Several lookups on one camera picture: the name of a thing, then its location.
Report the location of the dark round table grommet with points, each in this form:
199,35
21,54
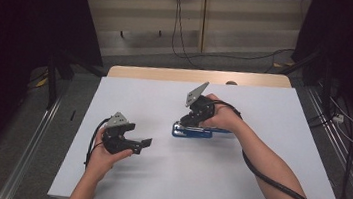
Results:
231,83

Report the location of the white board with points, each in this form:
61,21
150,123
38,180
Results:
188,181

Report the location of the person's left hand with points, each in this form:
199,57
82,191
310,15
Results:
103,161

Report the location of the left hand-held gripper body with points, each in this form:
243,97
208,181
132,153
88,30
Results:
116,136

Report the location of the person's right hand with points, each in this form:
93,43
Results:
224,116

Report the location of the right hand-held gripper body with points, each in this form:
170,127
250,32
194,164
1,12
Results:
201,107

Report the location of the aluminium rail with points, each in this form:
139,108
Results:
29,153
342,155

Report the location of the wooden table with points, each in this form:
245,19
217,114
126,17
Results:
167,73

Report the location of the beige cabinet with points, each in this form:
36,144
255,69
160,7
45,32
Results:
247,23

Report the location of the small black stick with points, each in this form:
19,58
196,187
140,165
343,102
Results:
72,115

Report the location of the black stand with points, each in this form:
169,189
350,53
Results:
53,78

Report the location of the blue stapler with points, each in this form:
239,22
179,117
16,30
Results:
190,133

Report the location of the white power adapter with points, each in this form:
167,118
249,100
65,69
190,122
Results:
338,118

